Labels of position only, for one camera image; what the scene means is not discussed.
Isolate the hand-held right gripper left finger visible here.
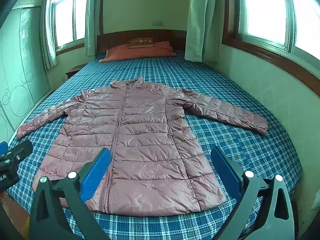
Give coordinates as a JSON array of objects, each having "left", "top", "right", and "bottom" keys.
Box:
[{"left": 29, "top": 148, "right": 112, "bottom": 240}]

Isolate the wooden nightstand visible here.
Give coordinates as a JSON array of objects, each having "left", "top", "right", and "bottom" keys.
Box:
[{"left": 65, "top": 64, "right": 87, "bottom": 79}]

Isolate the window with white frame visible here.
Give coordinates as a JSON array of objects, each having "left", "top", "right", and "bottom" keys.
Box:
[{"left": 51, "top": 0, "right": 90, "bottom": 53}]

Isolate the bed with blue plaid sheet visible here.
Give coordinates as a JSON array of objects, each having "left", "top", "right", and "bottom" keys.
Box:
[{"left": 5, "top": 50, "right": 303, "bottom": 240}]

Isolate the wardrobe with circle pattern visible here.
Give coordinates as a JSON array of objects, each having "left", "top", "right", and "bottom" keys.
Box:
[{"left": 0, "top": 0, "right": 54, "bottom": 143}]

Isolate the pink puffer jacket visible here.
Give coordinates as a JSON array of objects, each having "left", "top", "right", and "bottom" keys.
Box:
[{"left": 16, "top": 76, "right": 268, "bottom": 217}]

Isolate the pale window curtain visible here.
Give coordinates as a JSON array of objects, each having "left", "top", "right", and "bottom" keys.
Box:
[
  {"left": 84, "top": 0, "right": 103, "bottom": 57},
  {"left": 184, "top": 0, "right": 229, "bottom": 64},
  {"left": 41, "top": 0, "right": 57, "bottom": 70}
]

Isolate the orange pillow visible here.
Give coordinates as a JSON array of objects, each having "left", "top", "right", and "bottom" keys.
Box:
[{"left": 99, "top": 41, "right": 177, "bottom": 63}]

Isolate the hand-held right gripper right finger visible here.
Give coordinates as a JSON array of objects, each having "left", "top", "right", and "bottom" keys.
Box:
[{"left": 211, "top": 146, "right": 293, "bottom": 240}]

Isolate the wooden headboard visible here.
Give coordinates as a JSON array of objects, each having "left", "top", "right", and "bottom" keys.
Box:
[{"left": 97, "top": 29, "right": 187, "bottom": 53}]

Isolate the window with wooden frame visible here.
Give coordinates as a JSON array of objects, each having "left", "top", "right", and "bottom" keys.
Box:
[{"left": 222, "top": 0, "right": 320, "bottom": 90}]

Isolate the small brown patterned pillow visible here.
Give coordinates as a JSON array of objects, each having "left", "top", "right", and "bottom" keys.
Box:
[{"left": 127, "top": 37, "right": 154, "bottom": 48}]

